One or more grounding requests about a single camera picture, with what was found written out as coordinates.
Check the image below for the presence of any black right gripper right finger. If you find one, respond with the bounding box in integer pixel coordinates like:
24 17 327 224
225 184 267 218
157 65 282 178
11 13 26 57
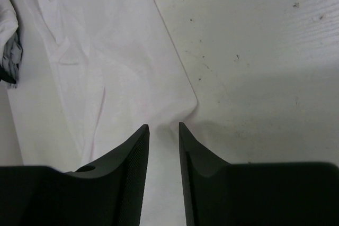
179 123 338 225

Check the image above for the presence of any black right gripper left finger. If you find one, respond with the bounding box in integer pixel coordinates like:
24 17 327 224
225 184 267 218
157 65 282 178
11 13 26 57
1 124 149 225

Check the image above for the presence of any white tank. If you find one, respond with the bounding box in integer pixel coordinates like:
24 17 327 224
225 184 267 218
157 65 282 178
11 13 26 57
1 0 20 59
8 0 197 225

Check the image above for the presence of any folded grey tank top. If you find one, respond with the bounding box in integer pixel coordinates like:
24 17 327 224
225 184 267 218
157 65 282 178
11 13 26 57
1 31 23 89

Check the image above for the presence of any folded white tank top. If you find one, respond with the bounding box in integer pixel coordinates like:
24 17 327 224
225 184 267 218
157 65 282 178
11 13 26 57
1 0 20 59

